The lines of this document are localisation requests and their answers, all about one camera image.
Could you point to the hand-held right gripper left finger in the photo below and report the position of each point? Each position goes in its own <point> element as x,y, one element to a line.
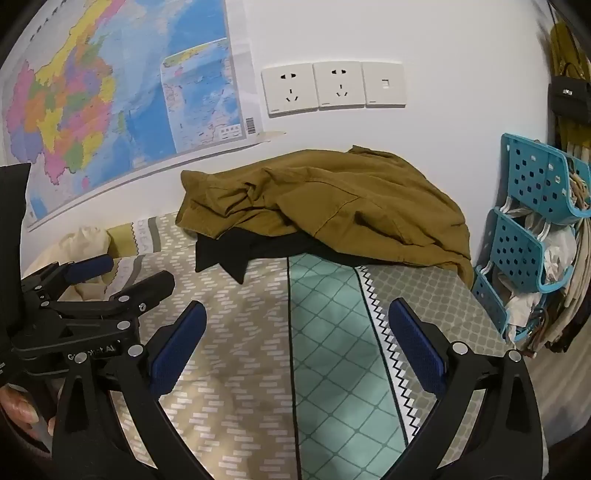
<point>180,350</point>

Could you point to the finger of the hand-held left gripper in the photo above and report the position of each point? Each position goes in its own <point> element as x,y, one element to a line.
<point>147,286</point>
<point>90,270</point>

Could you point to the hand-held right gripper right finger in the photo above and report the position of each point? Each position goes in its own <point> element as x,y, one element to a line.
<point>418,350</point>

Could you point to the olive brown shirt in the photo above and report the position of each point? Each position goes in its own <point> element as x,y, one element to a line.
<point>323,198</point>

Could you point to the person's left hand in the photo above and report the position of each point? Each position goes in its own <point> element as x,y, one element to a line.
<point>18,408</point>

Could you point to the cream garment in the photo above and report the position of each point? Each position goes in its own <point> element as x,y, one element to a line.
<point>78,244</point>

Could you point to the black garment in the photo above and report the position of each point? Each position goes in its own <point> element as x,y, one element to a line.
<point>221,258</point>

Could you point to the patterned bed sheet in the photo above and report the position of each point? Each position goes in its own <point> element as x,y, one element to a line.
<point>332,346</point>

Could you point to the blue plastic hanging basket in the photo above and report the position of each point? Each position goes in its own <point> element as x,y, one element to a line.
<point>535,175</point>
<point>489,300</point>
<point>517,249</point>

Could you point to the crumpled white plastic bag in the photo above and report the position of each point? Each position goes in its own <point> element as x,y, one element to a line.
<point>561,251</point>
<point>521,307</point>

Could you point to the beige tote bag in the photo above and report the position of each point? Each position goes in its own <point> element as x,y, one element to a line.
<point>579,286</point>

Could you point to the black pouch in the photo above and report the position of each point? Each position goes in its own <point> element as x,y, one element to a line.
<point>565,99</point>

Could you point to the yellow hanging cloth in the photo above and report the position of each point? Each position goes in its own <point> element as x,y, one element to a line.
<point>565,46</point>

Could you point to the colourful wall map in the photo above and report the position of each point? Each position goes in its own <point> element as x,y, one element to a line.
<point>115,69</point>

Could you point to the white wall switch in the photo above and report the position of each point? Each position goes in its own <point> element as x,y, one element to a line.
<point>383,84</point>

